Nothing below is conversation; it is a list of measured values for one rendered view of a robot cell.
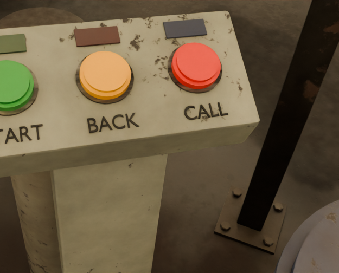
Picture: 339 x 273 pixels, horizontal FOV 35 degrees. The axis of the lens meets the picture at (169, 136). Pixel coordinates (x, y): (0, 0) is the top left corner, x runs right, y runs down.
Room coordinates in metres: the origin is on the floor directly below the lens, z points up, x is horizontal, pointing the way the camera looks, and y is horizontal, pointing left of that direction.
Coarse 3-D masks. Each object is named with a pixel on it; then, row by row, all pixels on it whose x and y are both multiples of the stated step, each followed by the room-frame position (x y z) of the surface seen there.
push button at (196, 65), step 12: (180, 48) 0.35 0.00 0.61; (192, 48) 0.35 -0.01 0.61; (204, 48) 0.35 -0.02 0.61; (180, 60) 0.34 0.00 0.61; (192, 60) 0.34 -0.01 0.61; (204, 60) 0.34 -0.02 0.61; (216, 60) 0.34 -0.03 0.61; (180, 72) 0.33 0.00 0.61; (192, 72) 0.33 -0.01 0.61; (204, 72) 0.33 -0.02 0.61; (216, 72) 0.34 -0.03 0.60; (192, 84) 0.32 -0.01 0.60; (204, 84) 0.32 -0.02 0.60
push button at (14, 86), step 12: (0, 72) 0.29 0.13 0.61; (12, 72) 0.30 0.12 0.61; (24, 72) 0.30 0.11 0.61; (0, 84) 0.28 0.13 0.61; (12, 84) 0.29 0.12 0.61; (24, 84) 0.29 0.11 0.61; (0, 96) 0.27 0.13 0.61; (12, 96) 0.28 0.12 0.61; (24, 96) 0.28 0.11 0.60; (0, 108) 0.27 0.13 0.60; (12, 108) 0.27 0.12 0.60
